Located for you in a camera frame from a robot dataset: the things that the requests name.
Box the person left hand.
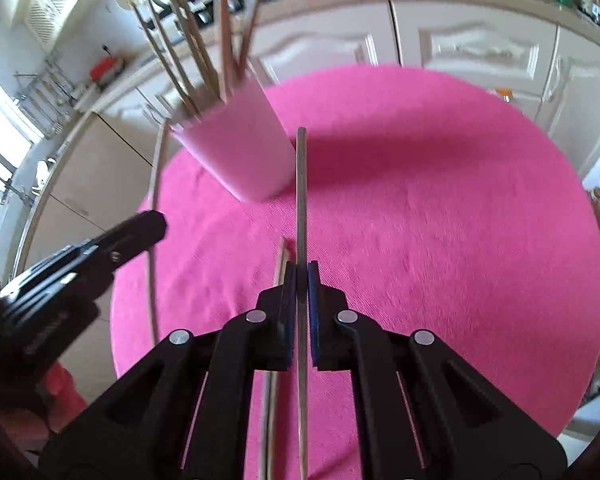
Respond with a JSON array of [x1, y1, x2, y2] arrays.
[[0, 362, 87, 451]]

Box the lower cabinets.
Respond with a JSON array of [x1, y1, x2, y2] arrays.
[[15, 0, 600, 270]]

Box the steel faucet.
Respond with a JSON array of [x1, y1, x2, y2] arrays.
[[0, 177, 34, 208]]

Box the pink cup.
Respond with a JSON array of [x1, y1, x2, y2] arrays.
[[171, 77, 296, 203]]

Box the red box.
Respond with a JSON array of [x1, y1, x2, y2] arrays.
[[90, 55, 124, 84]]

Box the pink round tablecloth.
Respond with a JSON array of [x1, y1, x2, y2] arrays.
[[109, 63, 600, 480]]

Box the wall utensil rack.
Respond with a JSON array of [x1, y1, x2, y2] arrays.
[[14, 56, 78, 139]]

